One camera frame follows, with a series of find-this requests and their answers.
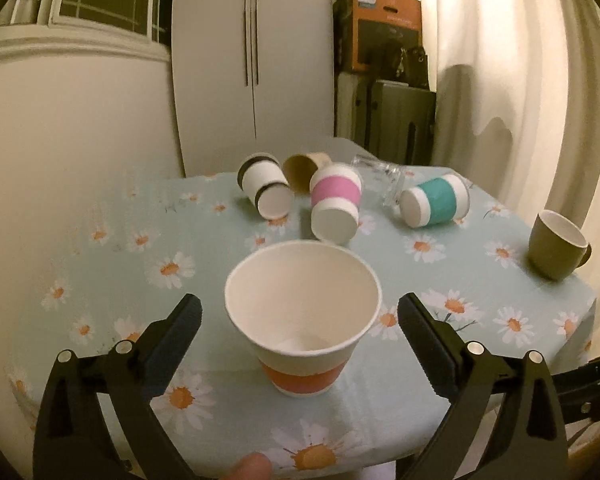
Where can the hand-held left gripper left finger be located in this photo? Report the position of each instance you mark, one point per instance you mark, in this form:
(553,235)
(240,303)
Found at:
(174,351)

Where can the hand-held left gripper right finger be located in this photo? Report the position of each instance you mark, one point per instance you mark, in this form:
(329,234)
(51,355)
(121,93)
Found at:
(426,351)

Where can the orange band paper cup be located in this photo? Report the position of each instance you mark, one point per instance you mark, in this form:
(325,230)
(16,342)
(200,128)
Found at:
(300,290)

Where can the teal band paper cup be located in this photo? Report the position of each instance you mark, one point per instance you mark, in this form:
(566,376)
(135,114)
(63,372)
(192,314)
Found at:
(441,201)

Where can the clear glass cup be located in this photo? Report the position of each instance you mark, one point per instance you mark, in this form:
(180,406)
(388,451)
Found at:
(393,186)

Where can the pink band paper cup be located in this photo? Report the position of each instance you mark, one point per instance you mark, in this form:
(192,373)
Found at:
(335,191)

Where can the black band paper cup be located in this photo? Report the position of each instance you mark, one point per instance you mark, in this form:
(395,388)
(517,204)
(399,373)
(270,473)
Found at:
(265,176)

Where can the brown paper cup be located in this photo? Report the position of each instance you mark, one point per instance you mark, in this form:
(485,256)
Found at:
(299,171)

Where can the person's left hand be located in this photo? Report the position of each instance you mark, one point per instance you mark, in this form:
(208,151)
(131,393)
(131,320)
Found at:
(249,467)

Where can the daisy print tablecloth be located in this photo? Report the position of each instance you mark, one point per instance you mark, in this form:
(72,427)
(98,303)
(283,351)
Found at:
(130,240)

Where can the olive green mug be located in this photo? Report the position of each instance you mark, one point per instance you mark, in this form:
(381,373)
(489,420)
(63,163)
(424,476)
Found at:
(550,256)

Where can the dark suitcase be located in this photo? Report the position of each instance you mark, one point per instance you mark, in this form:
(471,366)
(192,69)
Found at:
(405,120)

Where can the grey suitcase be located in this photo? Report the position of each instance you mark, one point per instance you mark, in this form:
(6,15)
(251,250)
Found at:
(352,110)

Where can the black bag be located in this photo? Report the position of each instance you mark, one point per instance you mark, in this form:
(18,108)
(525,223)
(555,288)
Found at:
(405,62)

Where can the white wardrobe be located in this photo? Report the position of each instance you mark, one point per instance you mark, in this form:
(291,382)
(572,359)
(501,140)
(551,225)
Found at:
(210,60)

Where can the cream curtain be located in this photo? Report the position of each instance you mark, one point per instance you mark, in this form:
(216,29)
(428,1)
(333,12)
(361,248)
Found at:
(520,60)

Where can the orange cardboard box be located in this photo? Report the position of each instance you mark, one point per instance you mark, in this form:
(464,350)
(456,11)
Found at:
(380,20)

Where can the black metal frame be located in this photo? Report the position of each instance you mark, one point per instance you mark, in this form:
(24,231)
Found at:
(587,385)

